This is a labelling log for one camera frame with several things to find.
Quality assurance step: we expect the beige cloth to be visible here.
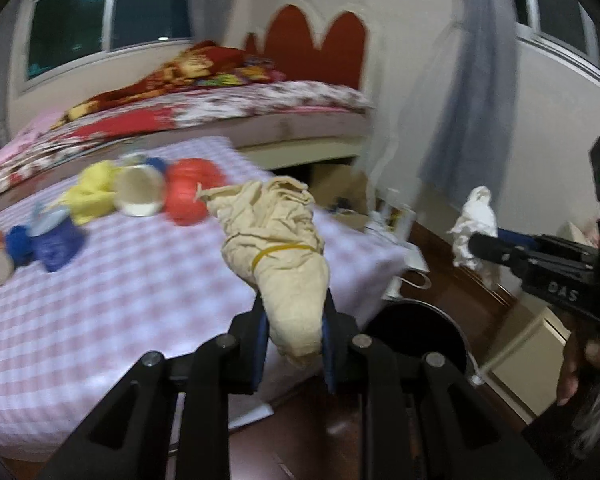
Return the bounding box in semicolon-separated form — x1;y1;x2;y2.
198;177;329;366

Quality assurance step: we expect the red paper cup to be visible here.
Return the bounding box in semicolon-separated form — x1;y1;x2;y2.
164;158;226;226

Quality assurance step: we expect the yellow fuzzy cloth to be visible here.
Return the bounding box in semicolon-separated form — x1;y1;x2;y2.
52;160;121;226

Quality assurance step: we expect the blue paper cup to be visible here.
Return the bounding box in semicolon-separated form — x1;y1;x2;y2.
5;226;34;268
28;205;86;272

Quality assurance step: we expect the black round trash bin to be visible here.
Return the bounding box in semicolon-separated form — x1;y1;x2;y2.
363;299;478;384

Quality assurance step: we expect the bedroom window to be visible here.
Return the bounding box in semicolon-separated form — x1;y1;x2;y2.
22;0;193;89

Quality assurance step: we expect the right hand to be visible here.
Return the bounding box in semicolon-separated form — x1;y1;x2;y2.
556;330;600;406

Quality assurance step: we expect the grey curtain right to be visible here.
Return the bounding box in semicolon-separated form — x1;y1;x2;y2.
419;0;518;209

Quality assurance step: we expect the cardboard box on floor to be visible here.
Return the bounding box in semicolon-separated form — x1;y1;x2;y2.
309;164;370;232

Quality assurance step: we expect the floral bed mattress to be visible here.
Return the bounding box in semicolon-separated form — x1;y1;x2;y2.
0;80;372;195

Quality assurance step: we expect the red patterned blanket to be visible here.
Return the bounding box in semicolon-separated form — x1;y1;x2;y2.
53;40;286;129

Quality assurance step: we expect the red white headboard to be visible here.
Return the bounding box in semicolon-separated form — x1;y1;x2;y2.
242;1;384;100

